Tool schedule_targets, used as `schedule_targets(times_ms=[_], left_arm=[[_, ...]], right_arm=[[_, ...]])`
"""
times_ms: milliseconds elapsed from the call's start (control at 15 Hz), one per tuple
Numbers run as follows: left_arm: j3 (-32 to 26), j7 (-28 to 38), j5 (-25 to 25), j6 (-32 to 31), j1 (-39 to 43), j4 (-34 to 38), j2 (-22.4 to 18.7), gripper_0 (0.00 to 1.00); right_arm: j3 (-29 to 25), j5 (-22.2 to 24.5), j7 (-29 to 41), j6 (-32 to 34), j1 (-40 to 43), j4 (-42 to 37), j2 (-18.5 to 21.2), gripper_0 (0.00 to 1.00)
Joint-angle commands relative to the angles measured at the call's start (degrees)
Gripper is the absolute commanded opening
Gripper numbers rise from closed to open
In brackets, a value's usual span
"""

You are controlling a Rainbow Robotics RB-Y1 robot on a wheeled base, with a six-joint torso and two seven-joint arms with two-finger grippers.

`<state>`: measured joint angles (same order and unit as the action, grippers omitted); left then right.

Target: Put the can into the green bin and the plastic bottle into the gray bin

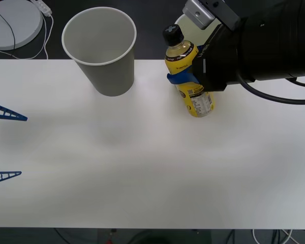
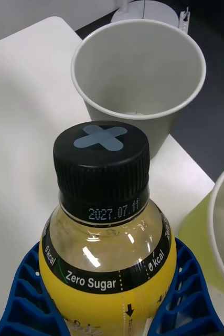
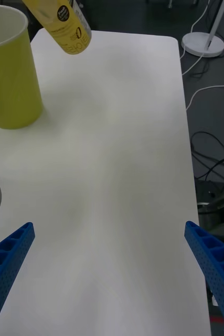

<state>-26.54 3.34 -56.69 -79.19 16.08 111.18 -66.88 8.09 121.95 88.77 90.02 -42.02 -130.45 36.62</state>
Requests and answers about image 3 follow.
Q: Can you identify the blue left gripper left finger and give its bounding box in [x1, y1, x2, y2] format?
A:
[0, 222, 36, 336]

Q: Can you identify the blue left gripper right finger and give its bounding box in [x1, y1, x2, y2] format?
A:
[184, 220, 224, 336]

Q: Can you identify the yellow plastic bottle black cap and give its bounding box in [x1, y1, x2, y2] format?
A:
[21, 0, 92, 55]

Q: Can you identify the dark grey floor box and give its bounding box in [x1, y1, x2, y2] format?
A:
[195, 180, 224, 237]

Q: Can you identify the yellow-green plastic bin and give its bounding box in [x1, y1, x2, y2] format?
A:
[0, 4, 44, 130]

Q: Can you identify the white floor stand with pole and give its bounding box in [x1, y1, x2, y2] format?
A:
[181, 0, 224, 58]

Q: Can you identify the black cable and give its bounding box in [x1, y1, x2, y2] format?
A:
[190, 130, 224, 184]

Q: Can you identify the white cable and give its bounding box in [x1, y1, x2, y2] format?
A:
[179, 0, 212, 76]
[186, 84, 224, 111]

